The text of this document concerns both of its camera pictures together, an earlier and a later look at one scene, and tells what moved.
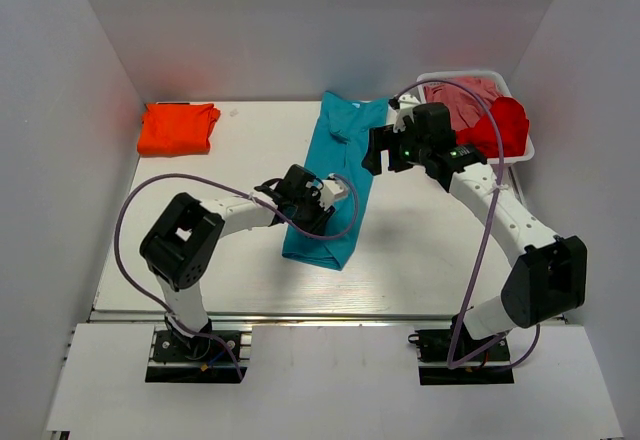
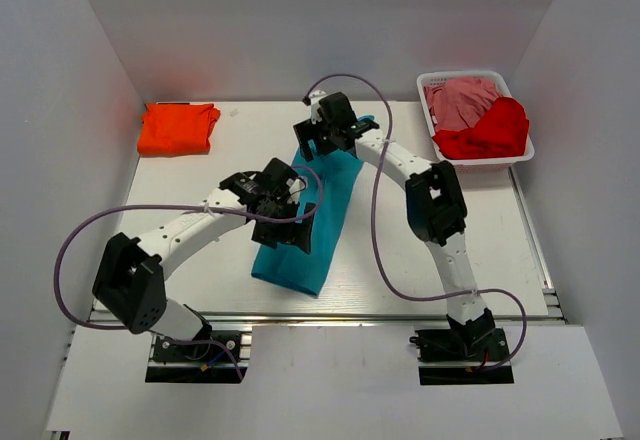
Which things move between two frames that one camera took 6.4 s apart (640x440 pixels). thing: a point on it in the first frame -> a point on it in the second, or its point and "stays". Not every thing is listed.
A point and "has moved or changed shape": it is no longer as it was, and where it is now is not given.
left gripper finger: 316,220 -> 272,234
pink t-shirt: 469,99 stays
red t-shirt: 512,124 stays
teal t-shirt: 337,147 has moved or changed shape
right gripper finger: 380,139 -> 308,135
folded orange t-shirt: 177,129 stays
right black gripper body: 388,145 -> 314,130
